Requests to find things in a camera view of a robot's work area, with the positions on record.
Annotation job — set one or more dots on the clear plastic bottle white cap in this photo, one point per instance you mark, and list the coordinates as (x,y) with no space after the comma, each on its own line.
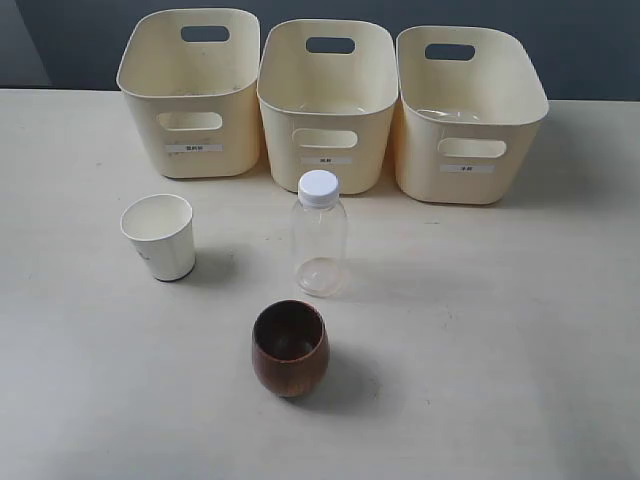
(319,234)

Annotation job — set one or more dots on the brown wooden cup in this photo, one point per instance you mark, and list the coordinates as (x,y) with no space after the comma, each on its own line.
(290,348)

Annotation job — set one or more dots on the white paper cup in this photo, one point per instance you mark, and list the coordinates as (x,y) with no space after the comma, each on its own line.
(160,229)

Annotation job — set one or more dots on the right cream plastic bin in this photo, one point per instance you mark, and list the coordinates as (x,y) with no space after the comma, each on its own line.
(470,105)

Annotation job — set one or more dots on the left cream plastic bin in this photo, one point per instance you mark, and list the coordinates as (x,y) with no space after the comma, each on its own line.
(189,79)

